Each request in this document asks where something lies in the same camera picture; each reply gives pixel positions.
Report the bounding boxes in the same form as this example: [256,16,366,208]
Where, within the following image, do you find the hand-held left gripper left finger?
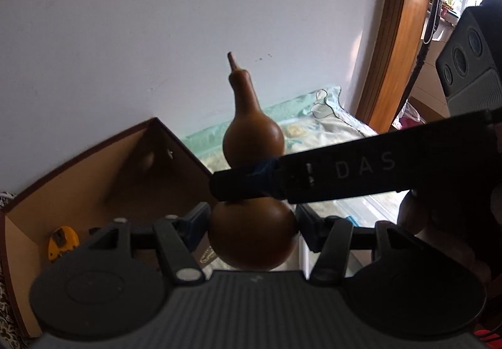
[89,202,212,287]

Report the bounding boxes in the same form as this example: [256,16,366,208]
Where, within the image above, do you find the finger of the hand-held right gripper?
[209,158,283,202]

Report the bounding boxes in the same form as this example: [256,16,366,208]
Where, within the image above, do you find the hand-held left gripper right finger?
[296,205,422,287]

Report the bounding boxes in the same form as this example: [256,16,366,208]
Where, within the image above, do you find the brown gourd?
[208,52,297,270]

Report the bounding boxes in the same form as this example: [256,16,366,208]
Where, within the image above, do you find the wooden box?
[0,117,214,338]

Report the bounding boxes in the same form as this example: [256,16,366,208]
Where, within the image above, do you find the person's right hand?
[396,180,502,284]

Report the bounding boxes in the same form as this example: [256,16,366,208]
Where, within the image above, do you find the green printed bed blanket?
[180,86,409,216]

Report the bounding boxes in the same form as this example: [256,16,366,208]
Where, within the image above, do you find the pink plastic bag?
[394,98,426,134]

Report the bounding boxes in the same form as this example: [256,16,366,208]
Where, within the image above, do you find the yellow tape measure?
[47,227,81,261]

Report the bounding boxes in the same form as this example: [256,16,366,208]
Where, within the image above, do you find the red cloth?
[468,327,502,349]

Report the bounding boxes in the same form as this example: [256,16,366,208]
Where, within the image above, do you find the black white floral cloth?
[0,192,24,349]

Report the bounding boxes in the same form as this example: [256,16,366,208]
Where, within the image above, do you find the wooden door frame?
[355,0,436,134]

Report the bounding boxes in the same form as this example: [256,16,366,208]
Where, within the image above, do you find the black hanging strap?
[390,0,451,126]

